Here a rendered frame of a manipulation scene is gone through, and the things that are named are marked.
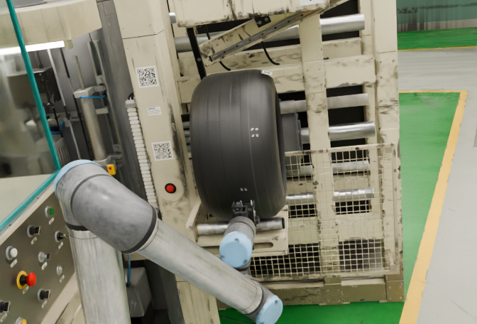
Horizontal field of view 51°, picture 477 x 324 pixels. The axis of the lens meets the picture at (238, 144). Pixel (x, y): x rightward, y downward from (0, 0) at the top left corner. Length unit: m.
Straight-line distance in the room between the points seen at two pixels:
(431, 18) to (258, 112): 9.34
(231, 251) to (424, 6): 9.72
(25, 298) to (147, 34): 0.94
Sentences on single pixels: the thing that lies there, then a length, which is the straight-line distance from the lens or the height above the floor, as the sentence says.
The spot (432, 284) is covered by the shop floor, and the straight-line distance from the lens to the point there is 3.12.
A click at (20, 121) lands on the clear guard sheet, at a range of 1.63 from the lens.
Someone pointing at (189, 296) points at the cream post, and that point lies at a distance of 2.25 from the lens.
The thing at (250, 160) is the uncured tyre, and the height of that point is 1.23.
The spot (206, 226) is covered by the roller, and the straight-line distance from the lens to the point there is 1.95.
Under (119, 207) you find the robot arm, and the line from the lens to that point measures 1.03.
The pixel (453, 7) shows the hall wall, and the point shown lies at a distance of 10.82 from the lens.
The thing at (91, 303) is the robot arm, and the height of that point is 1.16.
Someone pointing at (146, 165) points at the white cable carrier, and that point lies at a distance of 1.98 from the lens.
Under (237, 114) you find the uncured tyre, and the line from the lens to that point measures 1.68.
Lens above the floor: 1.86
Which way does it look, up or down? 20 degrees down
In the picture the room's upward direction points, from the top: 9 degrees counter-clockwise
